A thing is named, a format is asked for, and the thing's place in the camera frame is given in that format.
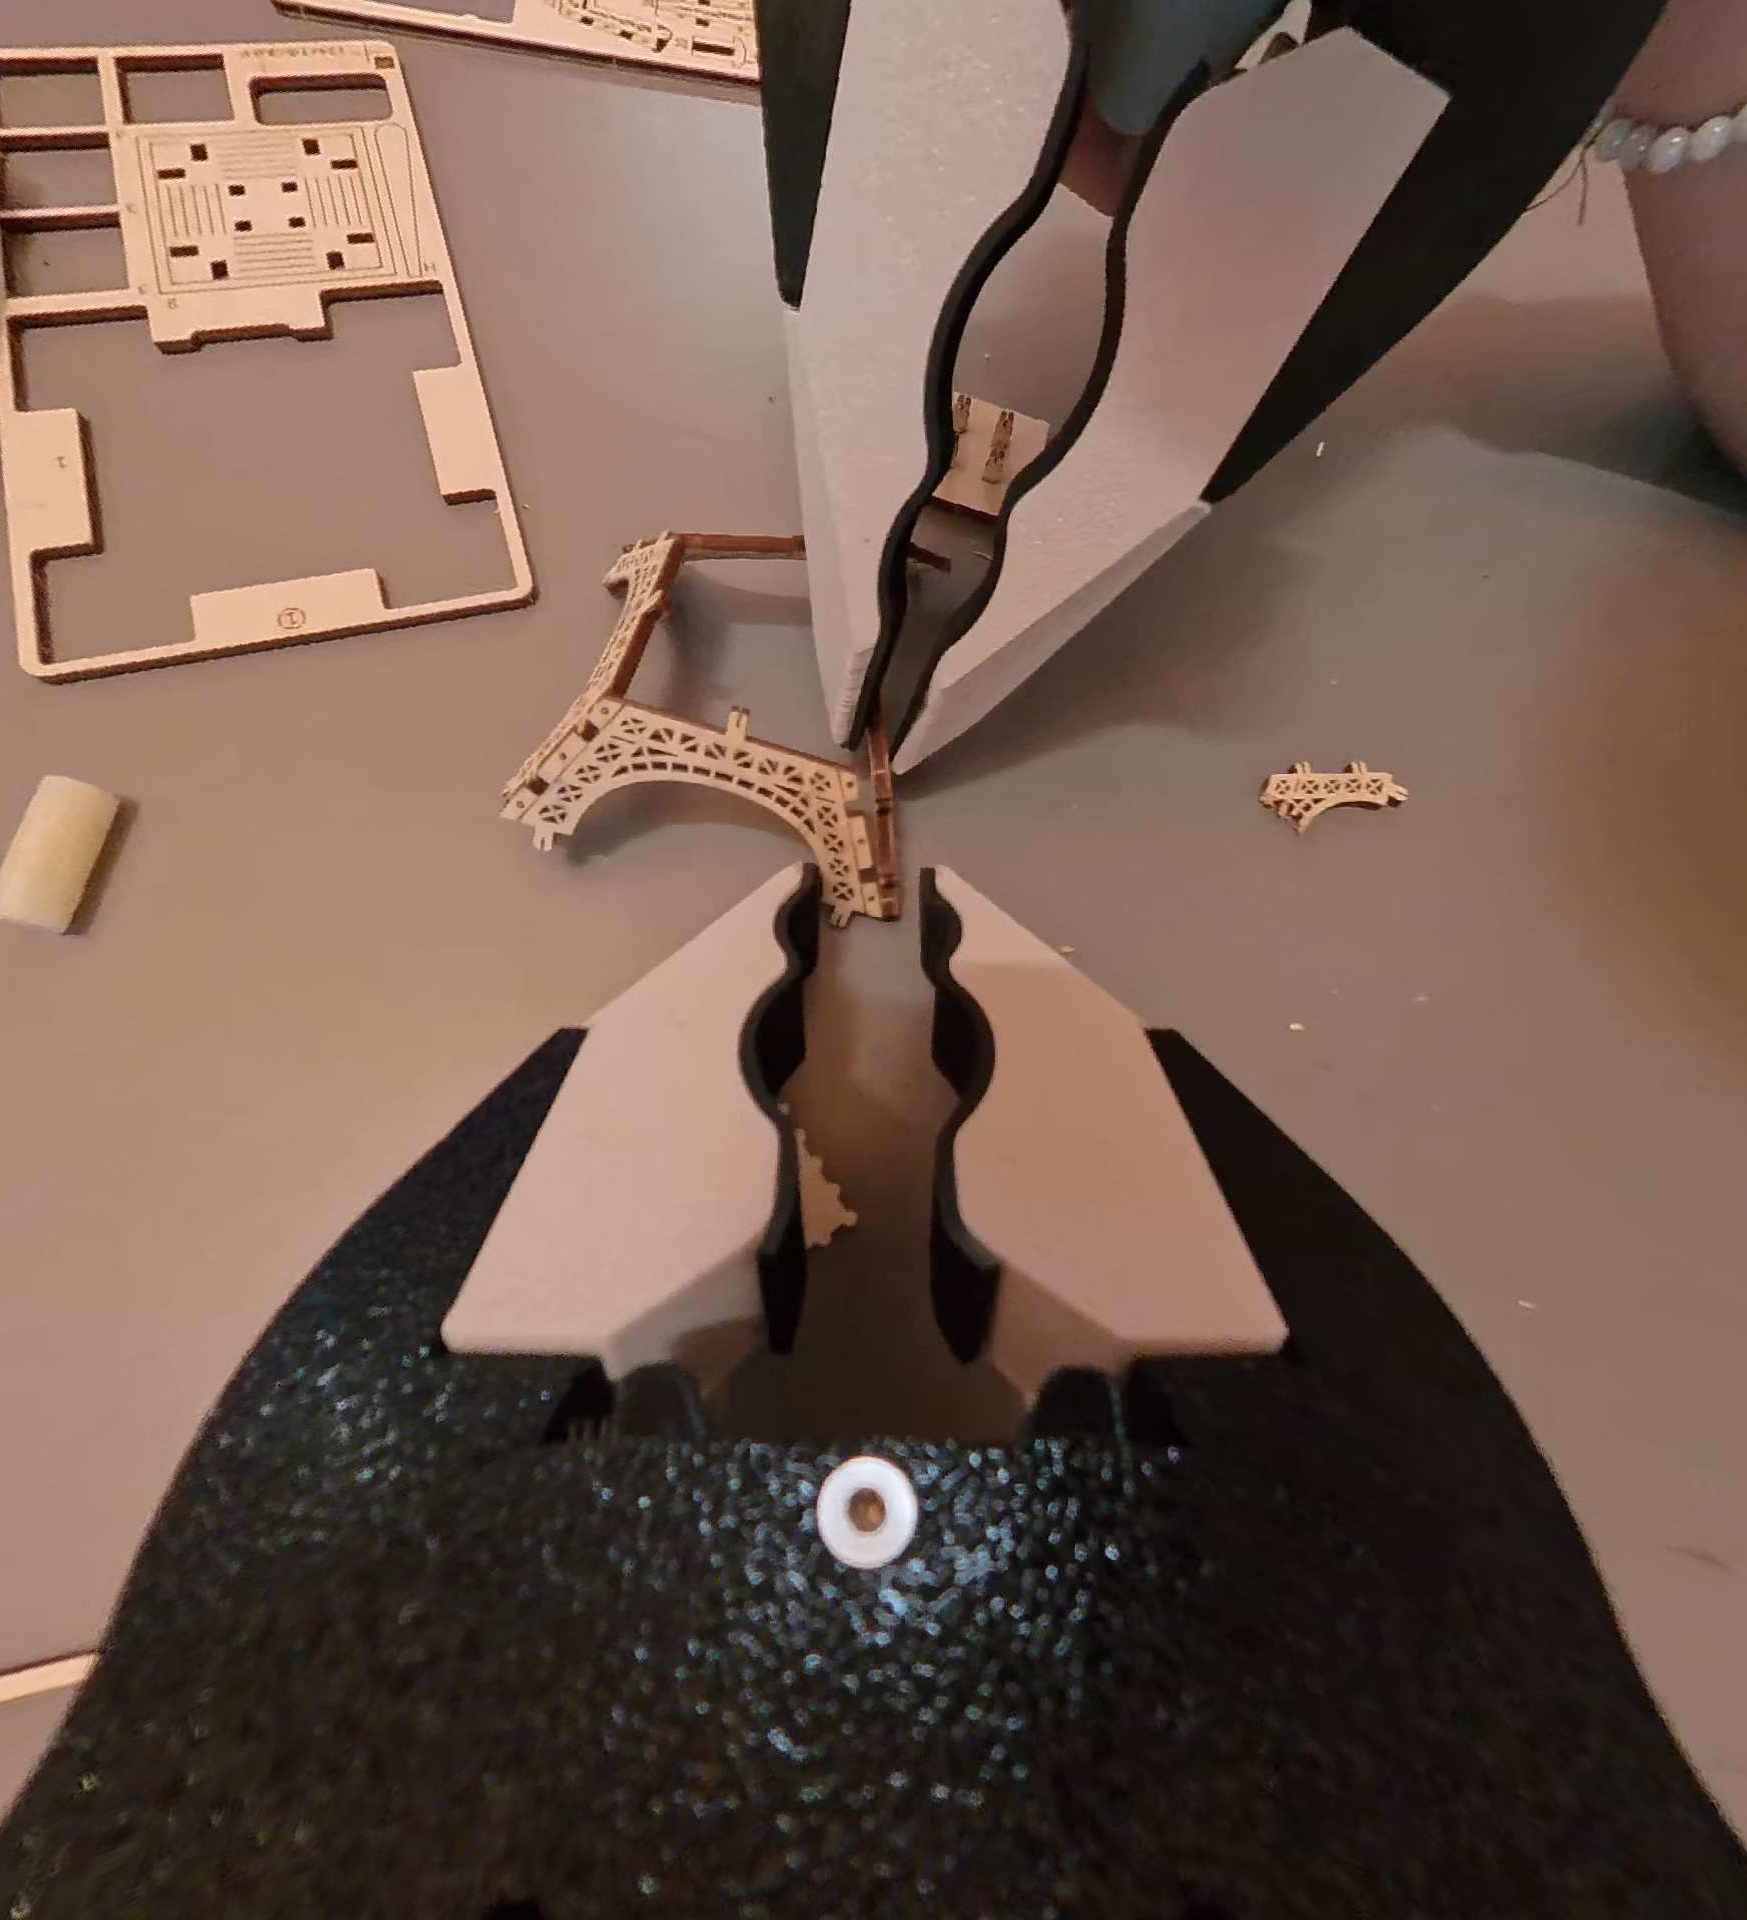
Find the grey desk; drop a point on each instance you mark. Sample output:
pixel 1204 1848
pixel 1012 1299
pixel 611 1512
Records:
pixel 289 1199

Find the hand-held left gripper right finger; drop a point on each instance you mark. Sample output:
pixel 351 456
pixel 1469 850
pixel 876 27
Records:
pixel 1114 1186

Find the wooden puzzle sheet fine parts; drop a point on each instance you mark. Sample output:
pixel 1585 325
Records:
pixel 588 39

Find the small wooden arch piece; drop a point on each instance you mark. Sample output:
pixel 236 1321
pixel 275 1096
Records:
pixel 1331 792

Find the wooden puzzle sheet square cutouts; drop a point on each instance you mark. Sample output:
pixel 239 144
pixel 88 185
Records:
pixel 258 210

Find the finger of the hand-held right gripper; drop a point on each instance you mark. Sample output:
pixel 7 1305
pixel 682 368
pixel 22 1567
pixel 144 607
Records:
pixel 905 270
pixel 1232 284

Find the wooden lattice tower base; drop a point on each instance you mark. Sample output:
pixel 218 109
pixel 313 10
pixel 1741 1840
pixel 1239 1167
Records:
pixel 693 757

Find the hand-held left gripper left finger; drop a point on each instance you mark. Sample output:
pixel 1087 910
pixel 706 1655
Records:
pixel 618 1186

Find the small wooden lattice triangle piece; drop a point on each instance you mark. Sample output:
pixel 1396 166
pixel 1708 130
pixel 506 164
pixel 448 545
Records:
pixel 822 1199

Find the person's right forearm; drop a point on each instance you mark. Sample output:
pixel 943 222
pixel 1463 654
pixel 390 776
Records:
pixel 1743 330

